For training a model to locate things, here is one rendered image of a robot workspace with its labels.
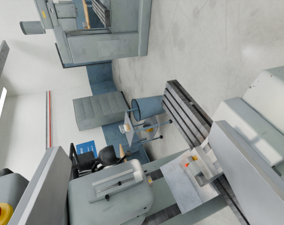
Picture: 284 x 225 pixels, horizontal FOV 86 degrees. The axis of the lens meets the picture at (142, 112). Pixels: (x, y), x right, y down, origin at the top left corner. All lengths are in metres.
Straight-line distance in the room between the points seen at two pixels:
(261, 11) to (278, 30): 0.22
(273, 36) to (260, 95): 0.87
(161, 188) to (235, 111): 0.69
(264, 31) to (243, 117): 1.03
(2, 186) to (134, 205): 0.43
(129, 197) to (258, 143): 0.58
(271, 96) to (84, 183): 0.87
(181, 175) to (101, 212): 0.68
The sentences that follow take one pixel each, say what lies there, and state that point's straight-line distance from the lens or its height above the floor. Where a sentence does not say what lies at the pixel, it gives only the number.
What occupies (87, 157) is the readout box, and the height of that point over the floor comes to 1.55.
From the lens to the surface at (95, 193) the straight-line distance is 0.65.
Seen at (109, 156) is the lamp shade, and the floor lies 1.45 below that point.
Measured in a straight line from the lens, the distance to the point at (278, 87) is 0.86.
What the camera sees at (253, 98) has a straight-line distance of 0.92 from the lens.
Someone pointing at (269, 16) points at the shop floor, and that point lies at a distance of 1.74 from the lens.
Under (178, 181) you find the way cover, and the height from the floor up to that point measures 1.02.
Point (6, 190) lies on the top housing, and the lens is 0.65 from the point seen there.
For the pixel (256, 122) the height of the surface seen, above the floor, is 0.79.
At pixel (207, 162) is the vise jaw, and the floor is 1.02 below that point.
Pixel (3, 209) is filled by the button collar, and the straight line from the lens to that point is 0.61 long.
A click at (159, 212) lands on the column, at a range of 1.14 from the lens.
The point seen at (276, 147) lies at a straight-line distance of 0.82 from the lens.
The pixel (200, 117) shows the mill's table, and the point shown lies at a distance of 0.93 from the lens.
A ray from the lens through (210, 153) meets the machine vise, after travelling 0.81.
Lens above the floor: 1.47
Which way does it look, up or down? 18 degrees down
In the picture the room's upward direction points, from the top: 104 degrees counter-clockwise
